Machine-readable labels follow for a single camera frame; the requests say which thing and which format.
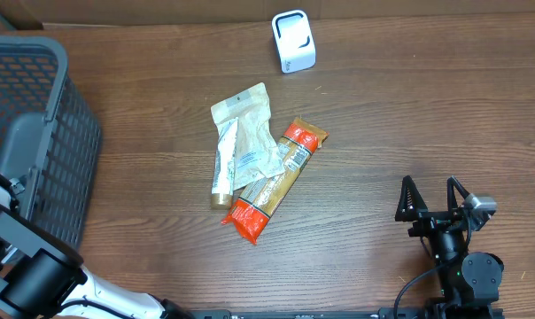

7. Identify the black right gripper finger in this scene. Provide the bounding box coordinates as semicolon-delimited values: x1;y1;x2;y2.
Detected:
395;175;428;222
446;175;469;211

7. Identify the orange spaghetti pack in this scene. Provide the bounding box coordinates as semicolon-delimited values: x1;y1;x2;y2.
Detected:
221;117;329;245

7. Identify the beige paper pouch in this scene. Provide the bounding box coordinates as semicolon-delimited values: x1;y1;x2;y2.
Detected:
211;82;284;190

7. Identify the white cream tube gold cap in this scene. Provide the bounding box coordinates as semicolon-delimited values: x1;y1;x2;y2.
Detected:
211;118;238;210

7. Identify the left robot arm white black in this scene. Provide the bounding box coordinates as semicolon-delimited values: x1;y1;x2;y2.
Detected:
0;174;191;319

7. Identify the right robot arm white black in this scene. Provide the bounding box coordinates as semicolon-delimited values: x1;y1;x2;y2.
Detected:
385;175;504;318

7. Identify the white barcode scanner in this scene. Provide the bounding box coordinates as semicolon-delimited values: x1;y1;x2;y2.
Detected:
271;10;316;74

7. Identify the grey plastic mesh basket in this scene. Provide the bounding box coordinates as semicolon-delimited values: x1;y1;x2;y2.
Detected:
0;35;103;248

